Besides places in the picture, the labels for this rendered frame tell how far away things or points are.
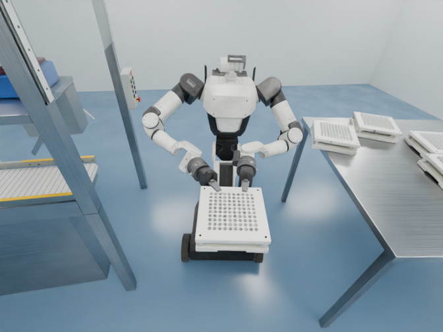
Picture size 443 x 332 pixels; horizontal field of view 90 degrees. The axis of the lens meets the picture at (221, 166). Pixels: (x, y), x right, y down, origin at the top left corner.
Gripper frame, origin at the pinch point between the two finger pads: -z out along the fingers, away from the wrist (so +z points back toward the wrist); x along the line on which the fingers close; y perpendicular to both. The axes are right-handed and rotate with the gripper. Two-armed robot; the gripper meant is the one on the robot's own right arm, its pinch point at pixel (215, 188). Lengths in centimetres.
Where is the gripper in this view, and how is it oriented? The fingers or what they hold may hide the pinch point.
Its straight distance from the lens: 89.7
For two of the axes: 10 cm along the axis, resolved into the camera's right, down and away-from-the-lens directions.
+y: -8.5, 3.0, -4.4
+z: -5.3, -5.4, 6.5
